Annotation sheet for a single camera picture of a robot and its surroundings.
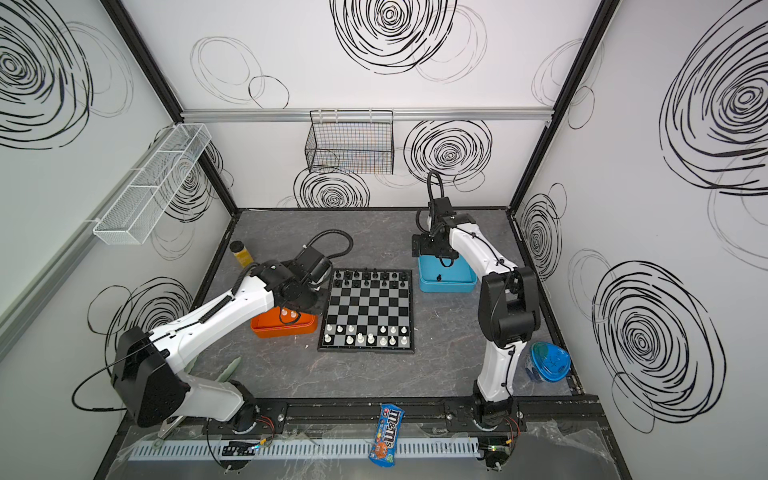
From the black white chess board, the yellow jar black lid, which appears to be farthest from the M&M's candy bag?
the yellow jar black lid

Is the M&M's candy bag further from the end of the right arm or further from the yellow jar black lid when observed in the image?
the yellow jar black lid

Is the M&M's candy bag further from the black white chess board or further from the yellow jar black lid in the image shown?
the yellow jar black lid

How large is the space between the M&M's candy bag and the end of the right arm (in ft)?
1.36

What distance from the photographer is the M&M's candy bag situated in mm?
691

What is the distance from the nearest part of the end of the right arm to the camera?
26.8 inches

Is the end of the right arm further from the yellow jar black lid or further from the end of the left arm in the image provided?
the yellow jar black lid

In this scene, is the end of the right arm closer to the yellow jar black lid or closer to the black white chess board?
the black white chess board
